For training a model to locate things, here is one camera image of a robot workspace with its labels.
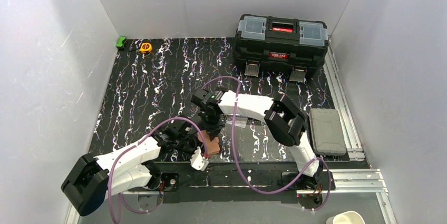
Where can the aluminium frame rail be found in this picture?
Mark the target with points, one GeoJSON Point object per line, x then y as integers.
{"type": "Point", "coordinates": [222, 182]}

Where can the black red toolbox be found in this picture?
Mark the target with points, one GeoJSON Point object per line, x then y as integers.
{"type": "Point", "coordinates": [289, 46]}

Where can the white plastic cup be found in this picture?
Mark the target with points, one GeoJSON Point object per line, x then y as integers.
{"type": "Point", "coordinates": [348, 217]}

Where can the green small device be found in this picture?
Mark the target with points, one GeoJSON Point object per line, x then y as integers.
{"type": "Point", "coordinates": [120, 44]}

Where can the white plastic basket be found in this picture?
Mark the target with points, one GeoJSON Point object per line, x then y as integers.
{"type": "Point", "coordinates": [242, 121]}

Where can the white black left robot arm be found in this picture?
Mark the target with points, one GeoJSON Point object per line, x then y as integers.
{"type": "Point", "coordinates": [92, 180]}

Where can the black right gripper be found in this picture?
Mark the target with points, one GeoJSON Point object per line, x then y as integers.
{"type": "Point", "coordinates": [212, 128]}

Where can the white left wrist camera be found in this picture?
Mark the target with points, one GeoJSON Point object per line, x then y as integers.
{"type": "Point", "coordinates": [198, 161]}

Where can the brown leather card holder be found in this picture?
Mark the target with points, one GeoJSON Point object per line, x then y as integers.
{"type": "Point", "coordinates": [212, 145]}

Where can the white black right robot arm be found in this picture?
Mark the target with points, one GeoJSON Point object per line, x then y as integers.
{"type": "Point", "coordinates": [286, 123]}

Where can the yellow tape measure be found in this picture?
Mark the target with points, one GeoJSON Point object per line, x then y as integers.
{"type": "Point", "coordinates": [145, 47]}

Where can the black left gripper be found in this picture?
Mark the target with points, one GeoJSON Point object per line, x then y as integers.
{"type": "Point", "coordinates": [190, 144]}

